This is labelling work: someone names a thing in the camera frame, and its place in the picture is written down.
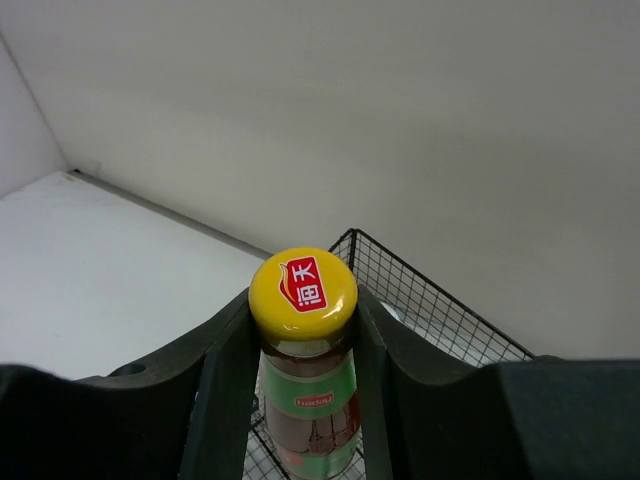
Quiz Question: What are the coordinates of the yellow cap sauce bottle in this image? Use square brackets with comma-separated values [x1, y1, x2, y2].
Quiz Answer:
[248, 247, 361, 479]

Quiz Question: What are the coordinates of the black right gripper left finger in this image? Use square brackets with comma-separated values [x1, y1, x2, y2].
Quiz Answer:
[1, 293, 259, 479]

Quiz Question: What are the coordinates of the black wire basket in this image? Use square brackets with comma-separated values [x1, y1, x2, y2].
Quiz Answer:
[242, 228, 534, 479]

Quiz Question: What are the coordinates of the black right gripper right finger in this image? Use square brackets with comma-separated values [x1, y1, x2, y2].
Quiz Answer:
[354, 290, 639, 479]

